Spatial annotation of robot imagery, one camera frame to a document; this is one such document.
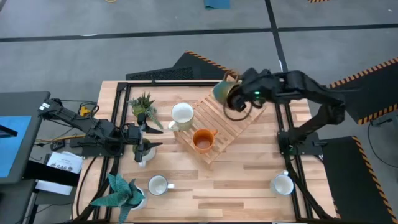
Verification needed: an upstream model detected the grey desk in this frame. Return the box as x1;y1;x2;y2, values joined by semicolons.
0;91;51;185

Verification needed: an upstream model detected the small succulent in pot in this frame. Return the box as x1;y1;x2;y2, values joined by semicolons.
127;92;164;130

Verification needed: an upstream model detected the cream mug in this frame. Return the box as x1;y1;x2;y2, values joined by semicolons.
167;102;195;132

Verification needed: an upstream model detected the yellow plug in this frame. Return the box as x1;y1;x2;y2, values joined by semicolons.
79;105;94;118

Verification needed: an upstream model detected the white mug with green inside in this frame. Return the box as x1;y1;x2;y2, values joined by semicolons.
132;138;156;168

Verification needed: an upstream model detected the black power adapter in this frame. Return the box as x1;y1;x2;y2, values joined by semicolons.
50;139;66;152

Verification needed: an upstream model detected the orange mug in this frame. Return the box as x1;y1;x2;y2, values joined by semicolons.
192;128;218;154

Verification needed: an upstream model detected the brown glazed mug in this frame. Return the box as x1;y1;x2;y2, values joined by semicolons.
212;70;242;105

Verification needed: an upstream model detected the white enamel mug dark rim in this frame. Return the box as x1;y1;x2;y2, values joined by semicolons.
147;174;175;196

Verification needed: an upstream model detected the black mat with striped edge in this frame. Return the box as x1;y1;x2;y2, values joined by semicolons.
322;136;398;224
329;57;398;126
125;50;248;81

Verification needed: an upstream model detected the pale blue white mug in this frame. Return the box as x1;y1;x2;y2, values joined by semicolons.
272;170;295;196

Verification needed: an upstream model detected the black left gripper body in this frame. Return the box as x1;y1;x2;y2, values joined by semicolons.
126;113;147;162

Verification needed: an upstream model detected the blue floor mat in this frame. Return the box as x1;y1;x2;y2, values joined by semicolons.
203;0;231;10

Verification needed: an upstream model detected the white printed paper sheet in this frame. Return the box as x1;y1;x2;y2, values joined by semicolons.
45;151;84;174

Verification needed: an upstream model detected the teal leafy plant white pot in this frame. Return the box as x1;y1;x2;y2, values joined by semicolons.
89;173;147;224

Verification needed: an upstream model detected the blue sheet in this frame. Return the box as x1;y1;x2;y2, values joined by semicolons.
0;115;32;178

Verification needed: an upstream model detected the black metal table frame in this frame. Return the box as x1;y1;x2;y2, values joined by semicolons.
73;80;335;223

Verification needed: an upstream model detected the grey stand foot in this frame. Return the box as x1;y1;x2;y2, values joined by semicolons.
369;111;398;127

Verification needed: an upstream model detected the wooden slatted rack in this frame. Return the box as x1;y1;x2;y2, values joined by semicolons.
174;74;267;165

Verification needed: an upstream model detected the yellow cable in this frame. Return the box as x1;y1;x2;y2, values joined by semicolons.
37;134;86;144

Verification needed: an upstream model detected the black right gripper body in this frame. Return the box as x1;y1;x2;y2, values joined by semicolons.
239;68;276;105

